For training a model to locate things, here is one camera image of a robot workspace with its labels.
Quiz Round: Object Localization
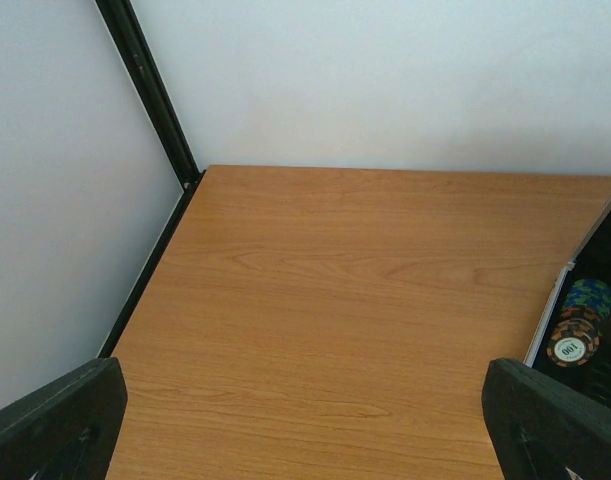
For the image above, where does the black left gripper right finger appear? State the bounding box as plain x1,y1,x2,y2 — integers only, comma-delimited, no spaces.
481,358,611,479

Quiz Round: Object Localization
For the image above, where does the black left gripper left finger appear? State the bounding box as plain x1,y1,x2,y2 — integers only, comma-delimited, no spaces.
0,357,128,479

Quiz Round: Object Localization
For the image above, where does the brown poker chip stack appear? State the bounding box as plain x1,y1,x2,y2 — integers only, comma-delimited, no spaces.
546,306,602,367

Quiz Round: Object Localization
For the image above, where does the blue poker chip stack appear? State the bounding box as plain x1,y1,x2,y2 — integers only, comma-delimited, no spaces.
563,278,611,319

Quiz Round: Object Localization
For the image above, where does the aluminium poker case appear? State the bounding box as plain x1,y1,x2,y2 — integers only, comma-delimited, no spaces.
524,197,611,409

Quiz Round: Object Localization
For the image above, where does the black enclosure frame post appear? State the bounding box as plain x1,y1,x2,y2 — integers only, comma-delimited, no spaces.
97,1,204,358

